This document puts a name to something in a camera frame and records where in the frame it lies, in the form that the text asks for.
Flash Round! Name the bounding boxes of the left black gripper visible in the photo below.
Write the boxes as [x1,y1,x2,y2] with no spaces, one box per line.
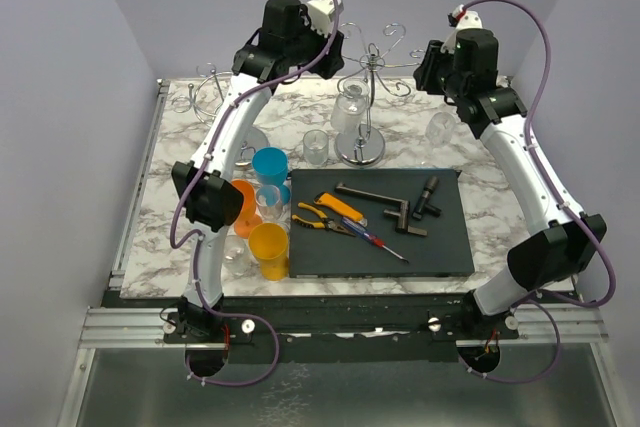
[282,11,341,78]

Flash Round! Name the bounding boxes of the clear stemless wine glass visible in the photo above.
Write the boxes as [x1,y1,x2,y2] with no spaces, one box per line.
[330,78,369,134]

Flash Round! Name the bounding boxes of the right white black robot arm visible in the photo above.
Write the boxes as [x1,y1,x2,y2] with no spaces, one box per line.
[413,28,607,339]

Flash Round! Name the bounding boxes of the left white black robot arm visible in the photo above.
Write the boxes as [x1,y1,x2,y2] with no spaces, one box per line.
[169,0,344,342]

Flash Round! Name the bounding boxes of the tall chrome wine glass rack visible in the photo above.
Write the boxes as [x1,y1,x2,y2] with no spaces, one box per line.
[334,22,424,168]

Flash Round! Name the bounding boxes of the small clear wine glass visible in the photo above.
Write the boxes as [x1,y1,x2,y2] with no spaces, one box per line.
[255,185,283,222]

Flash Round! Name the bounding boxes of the clear tumbler centre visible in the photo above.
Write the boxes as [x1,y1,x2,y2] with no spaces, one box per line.
[303,129,329,166]

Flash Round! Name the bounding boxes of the blue plastic goblet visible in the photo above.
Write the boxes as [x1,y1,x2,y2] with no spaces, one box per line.
[252,147,291,205]

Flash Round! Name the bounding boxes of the black t-shaped tool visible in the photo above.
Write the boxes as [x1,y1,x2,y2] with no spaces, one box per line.
[411,176,442,220]

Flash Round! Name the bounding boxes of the yellow utility knife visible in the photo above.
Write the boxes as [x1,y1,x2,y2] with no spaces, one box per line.
[314,192,367,227]

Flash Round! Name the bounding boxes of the red blue screwdriver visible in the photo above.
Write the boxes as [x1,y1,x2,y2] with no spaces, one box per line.
[341,217,409,263]

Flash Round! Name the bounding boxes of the dark grey tray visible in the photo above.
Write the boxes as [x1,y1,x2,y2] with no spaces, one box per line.
[290,169,474,278]

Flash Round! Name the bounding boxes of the orange plastic goblet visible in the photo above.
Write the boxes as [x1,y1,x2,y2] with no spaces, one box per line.
[232,179,262,239]

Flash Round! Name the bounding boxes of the yellow plastic cup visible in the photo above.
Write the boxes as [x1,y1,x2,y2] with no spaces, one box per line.
[248,223,289,281]

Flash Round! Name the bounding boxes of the clear glass near front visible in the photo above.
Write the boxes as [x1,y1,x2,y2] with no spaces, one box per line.
[223,235,251,275]

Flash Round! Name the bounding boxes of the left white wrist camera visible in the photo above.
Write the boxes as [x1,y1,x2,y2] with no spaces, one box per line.
[306,0,344,38]

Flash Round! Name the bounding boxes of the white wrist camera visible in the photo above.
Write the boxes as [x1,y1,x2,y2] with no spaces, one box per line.
[441,4,483,53]
[306,0,344,38]

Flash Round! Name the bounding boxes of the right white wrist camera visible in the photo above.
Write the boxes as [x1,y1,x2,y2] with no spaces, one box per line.
[441,4,483,53]

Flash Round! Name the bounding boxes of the small chrome wire rack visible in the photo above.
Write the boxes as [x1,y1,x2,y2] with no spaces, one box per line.
[171,63,270,171]

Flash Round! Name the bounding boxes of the long black metal bracket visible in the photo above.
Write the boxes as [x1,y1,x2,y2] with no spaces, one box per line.
[334,182,428,237]

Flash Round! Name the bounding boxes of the yellow handled pliers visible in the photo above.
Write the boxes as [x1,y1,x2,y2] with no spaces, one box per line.
[291,202,355,237]

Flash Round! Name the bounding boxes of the aluminium frame rail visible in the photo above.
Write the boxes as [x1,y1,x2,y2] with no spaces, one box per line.
[79,304,609,349]

